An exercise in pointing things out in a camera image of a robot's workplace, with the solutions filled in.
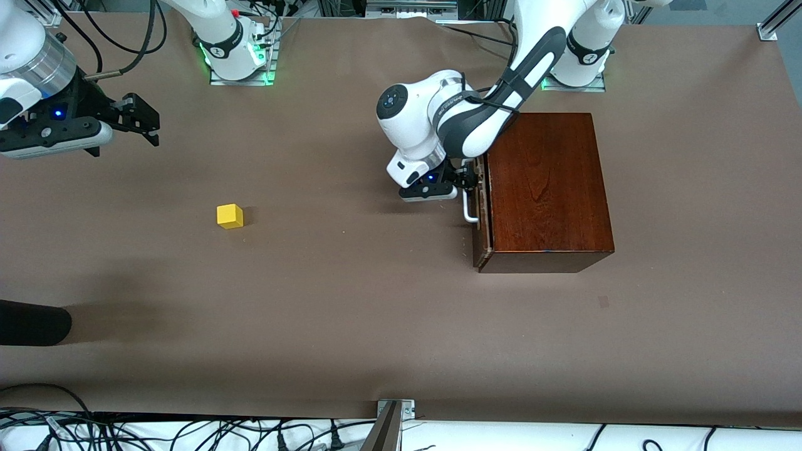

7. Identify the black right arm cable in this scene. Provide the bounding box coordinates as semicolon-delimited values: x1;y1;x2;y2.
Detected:
53;0;104;75
85;0;169;81

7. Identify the wooden drawer with white handle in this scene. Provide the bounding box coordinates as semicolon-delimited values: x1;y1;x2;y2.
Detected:
462;157;496;271

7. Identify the silver metal bracket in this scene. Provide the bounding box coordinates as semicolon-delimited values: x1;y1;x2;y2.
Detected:
377;399;415;419

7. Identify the black cylindrical object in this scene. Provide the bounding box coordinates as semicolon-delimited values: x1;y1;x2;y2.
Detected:
0;299;72;347

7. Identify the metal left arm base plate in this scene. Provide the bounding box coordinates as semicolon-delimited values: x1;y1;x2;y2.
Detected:
540;69;607;93

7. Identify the dark grey metal post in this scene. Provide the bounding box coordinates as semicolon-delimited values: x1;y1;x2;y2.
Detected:
360;401;402;451

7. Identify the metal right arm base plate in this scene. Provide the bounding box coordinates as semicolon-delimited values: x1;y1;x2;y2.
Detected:
210;19;278;86

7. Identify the aluminium frame rail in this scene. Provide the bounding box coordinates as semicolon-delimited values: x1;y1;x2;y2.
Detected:
34;0;63;27
757;0;802;41

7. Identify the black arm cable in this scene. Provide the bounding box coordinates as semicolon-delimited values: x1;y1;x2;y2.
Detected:
85;0;169;81
53;0;104;75
461;19;521;115

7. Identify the silver electronics box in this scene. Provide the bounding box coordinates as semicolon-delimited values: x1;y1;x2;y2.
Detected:
365;0;458;18

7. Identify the brown table cover sheet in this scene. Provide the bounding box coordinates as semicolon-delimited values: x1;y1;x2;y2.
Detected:
0;13;802;428

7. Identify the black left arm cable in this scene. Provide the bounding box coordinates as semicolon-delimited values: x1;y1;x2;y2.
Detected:
461;19;521;115

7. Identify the dark brown wooden cabinet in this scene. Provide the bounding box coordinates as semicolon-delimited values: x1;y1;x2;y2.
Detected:
479;113;615;274

